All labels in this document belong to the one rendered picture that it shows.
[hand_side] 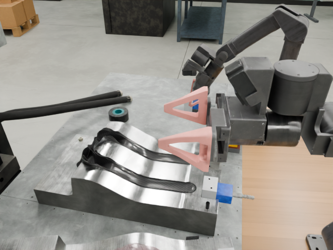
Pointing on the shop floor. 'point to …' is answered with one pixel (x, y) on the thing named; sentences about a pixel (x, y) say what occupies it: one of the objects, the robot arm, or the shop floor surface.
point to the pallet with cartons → (18, 16)
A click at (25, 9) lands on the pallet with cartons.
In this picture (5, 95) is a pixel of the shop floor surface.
